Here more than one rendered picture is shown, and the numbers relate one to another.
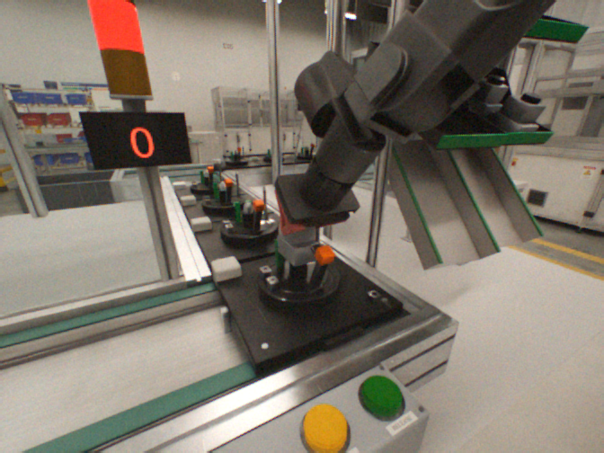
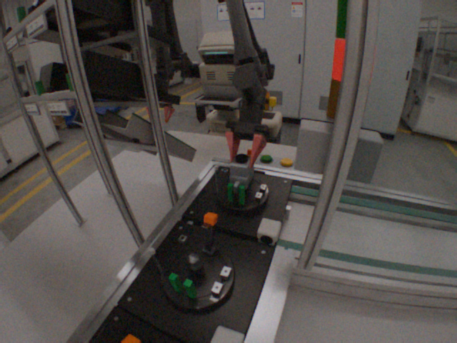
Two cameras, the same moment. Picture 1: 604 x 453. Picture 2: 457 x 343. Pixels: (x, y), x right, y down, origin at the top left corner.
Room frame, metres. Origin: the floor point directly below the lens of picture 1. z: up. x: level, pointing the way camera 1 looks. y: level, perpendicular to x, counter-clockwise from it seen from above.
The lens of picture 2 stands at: (0.70, 0.33, 1.36)
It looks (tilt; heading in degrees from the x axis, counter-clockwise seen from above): 35 degrees down; 232
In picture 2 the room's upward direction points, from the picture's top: 3 degrees counter-clockwise
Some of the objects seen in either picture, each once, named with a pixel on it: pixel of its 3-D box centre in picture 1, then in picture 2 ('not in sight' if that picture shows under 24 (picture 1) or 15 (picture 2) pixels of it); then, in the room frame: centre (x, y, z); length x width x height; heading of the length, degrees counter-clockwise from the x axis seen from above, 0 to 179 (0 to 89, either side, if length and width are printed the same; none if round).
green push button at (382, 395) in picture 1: (381, 396); (266, 159); (0.20, -0.09, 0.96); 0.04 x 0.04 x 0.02
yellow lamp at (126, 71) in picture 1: (128, 75); (347, 98); (0.41, 0.23, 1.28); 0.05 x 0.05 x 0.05
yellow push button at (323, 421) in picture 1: (324, 430); (286, 163); (0.17, -0.02, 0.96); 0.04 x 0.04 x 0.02
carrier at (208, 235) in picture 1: (248, 217); (195, 266); (0.62, 0.12, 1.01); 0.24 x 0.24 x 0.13; 28
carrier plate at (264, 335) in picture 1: (298, 289); (242, 199); (0.40, 0.00, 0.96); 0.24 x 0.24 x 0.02; 28
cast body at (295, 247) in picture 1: (294, 234); (240, 171); (0.41, 0.01, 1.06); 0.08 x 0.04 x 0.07; 28
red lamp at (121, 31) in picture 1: (118, 29); (353, 61); (0.41, 0.23, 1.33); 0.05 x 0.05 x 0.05
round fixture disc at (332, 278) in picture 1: (298, 279); (242, 193); (0.40, 0.00, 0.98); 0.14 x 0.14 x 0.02
